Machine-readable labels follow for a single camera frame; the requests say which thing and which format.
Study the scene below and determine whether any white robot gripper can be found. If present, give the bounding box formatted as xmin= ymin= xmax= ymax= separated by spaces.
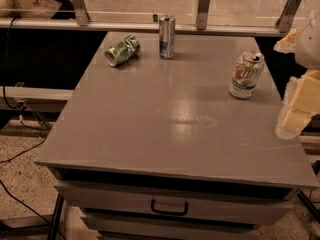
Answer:
xmin=273 ymin=7 xmax=320 ymax=140

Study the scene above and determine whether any white green 7up can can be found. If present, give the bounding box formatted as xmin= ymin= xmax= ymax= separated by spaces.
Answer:
xmin=229 ymin=52 xmax=265 ymax=99

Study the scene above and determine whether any silver blue redbull can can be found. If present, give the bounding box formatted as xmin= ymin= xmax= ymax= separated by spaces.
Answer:
xmin=159 ymin=15 xmax=175 ymax=59

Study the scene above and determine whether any crushed green soda can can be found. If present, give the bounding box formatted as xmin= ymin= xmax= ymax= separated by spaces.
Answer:
xmin=104 ymin=35 xmax=140 ymax=67

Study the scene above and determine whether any grey upper drawer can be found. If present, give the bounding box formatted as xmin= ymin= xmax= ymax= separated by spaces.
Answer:
xmin=55 ymin=181 xmax=292 ymax=225

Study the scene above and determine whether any grey drawer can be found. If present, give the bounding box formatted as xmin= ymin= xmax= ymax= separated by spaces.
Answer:
xmin=55 ymin=181 xmax=292 ymax=225
xmin=81 ymin=213 xmax=259 ymax=240

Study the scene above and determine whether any grey lower drawer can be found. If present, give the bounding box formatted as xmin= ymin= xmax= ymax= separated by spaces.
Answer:
xmin=81 ymin=213 xmax=259 ymax=240

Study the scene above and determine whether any black table leg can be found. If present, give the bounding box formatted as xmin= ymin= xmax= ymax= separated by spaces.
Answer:
xmin=47 ymin=194 xmax=64 ymax=240

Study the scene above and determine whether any beige bag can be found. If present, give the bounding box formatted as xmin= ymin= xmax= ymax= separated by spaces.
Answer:
xmin=0 ymin=0 xmax=62 ymax=19

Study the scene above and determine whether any right metal bracket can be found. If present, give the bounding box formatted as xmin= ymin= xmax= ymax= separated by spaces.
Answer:
xmin=275 ymin=0 xmax=302 ymax=33

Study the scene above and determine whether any metal bracket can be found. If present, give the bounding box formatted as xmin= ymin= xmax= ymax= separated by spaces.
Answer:
xmin=275 ymin=0 xmax=302 ymax=33
xmin=72 ymin=0 xmax=90 ymax=26
xmin=196 ymin=0 xmax=211 ymax=30

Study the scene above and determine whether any middle metal bracket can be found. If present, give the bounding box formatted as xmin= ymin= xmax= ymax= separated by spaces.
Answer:
xmin=196 ymin=0 xmax=211 ymax=30

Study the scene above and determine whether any metal frame rail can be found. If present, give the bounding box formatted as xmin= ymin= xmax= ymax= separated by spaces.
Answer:
xmin=13 ymin=18 xmax=285 ymax=37

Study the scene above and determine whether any black drawer handle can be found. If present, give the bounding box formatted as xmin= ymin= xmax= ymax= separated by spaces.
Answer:
xmin=150 ymin=199 xmax=189 ymax=216

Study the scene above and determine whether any left metal bracket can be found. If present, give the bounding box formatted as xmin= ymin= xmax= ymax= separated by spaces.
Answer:
xmin=72 ymin=0 xmax=90 ymax=26

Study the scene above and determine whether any black hanging cable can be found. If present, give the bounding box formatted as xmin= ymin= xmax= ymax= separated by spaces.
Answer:
xmin=1 ymin=16 xmax=22 ymax=111

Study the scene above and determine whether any black floor cable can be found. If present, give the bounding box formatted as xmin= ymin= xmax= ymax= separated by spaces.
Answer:
xmin=0 ymin=179 xmax=67 ymax=240

